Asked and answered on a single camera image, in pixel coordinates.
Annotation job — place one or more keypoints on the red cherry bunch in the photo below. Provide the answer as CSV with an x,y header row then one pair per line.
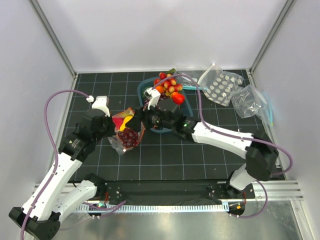
x,y
168,81

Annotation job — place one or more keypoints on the purple grape bunch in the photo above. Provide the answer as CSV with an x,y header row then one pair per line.
x,y
128,137

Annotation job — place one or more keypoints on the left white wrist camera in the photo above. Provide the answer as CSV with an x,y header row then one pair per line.
x,y
100,103

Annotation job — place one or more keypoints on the orange tangerine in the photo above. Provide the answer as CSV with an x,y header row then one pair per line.
x,y
160,89

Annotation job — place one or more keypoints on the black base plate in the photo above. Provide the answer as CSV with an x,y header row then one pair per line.
x,y
170,192

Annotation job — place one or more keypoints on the teal zipper flat bag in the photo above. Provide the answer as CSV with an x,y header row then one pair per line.
x,y
193,72

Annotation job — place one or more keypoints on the orange zipper clear bag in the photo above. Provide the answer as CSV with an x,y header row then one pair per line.
x,y
115,142

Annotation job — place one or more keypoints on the pink dragon fruit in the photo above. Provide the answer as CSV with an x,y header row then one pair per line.
x,y
118,121

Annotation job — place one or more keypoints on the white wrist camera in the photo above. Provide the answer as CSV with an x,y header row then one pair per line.
x,y
100,103
153,96

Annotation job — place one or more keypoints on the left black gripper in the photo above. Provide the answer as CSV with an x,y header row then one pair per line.
x,y
111,130

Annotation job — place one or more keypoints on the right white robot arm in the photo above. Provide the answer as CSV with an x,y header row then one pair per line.
x,y
256,149

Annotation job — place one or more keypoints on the yellow pear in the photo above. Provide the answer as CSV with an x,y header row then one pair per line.
x,y
125,121

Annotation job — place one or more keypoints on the black grid mat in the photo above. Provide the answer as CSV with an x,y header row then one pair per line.
x,y
159,156

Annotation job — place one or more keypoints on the teal plastic basket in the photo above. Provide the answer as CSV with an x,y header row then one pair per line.
x,y
185,108

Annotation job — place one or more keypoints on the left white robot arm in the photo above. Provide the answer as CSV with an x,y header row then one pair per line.
x,y
41,216

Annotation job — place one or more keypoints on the blue zipper clear bag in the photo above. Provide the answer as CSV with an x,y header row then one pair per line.
x,y
248,102

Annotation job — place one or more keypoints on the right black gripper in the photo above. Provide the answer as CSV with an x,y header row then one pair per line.
x,y
135,123

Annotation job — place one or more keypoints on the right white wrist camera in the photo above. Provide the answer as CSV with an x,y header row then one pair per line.
x,y
153,96

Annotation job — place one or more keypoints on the polka dot zip bag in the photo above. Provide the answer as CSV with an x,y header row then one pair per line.
x,y
218,85

